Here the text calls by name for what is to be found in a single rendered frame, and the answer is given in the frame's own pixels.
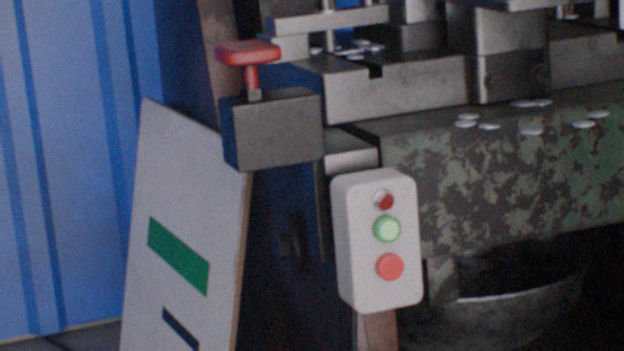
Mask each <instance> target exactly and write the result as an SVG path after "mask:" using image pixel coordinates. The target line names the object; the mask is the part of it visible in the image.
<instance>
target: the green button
mask: <svg viewBox="0 0 624 351"><path fill-rule="evenodd" d="M386 221H394V222H395V223H396V224H397V226H398V232H397V235H396V237H395V238H393V239H391V240H386V239H384V238H383V237H382V235H380V226H382V225H383V223H385V222H386ZM372 234H373V236H374V237H375V238H376V239H377V240H378V241H380V242H383V243H392V242H394V241H396V240H397V239H398V237H400V236H401V234H402V224H401V222H400V221H399V220H398V219H396V218H395V217H393V216H392V215H390V214H383V215H380V216H379V217H378V218H377V219H376V220H375V221H374V222H373V225H372Z"/></svg>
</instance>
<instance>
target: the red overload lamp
mask: <svg viewBox="0 0 624 351"><path fill-rule="evenodd" d="M394 202H395V198H394V194H393V192H392V191H391V190H389V189H386V188H380V189H378V190H376V191H375V192H374V193H373V195H372V198H371V204H372V206H373V208H374V209H375V210H377V211H379V212H387V211H389V210H390V209H391V208H392V207H393V205H394Z"/></svg>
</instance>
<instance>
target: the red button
mask: <svg viewBox="0 0 624 351"><path fill-rule="evenodd" d="M404 270H405V264H404V261H403V260H402V259H401V258H400V257H399V256H397V255H395V254H394V253H384V254H383V255H382V256H379V257H378V259H377V260H376V262H375V272H376V274H377V276H378V277H381V278H382V279H383V280H385V281H395V280H397V279H399V278H400V277H401V276H402V275H403V273H404Z"/></svg>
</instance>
